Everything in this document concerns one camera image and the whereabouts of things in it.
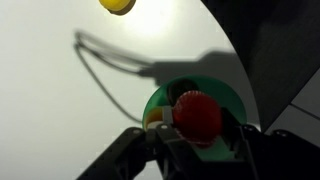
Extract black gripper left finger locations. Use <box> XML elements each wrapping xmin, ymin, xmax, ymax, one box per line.
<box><xmin>77</xmin><ymin>106</ymin><xmax>204</xmax><ymax>180</ymax></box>

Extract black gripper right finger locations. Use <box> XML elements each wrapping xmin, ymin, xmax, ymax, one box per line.
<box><xmin>220</xmin><ymin>107</ymin><xmax>320</xmax><ymax>180</ymax></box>

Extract red toy strawberry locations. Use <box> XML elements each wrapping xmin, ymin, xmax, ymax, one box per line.
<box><xmin>171</xmin><ymin>90</ymin><xmax>224</xmax><ymax>148</ymax></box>

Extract yellow orange toy fruit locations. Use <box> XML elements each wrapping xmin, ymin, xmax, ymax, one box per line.
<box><xmin>145</xmin><ymin>107</ymin><xmax>165</xmax><ymax>129</ymax></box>

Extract dark purple toy plum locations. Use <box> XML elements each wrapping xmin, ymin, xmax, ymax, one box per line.
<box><xmin>165</xmin><ymin>78</ymin><xmax>198</xmax><ymax>107</ymax></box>

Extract green plastic bowl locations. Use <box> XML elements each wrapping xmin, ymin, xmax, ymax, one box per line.
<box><xmin>142</xmin><ymin>75</ymin><xmax>248</xmax><ymax>162</ymax></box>

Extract yellow toy lemon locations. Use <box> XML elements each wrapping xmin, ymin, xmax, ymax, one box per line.
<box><xmin>98</xmin><ymin>0</ymin><xmax>137</xmax><ymax>16</ymax></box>

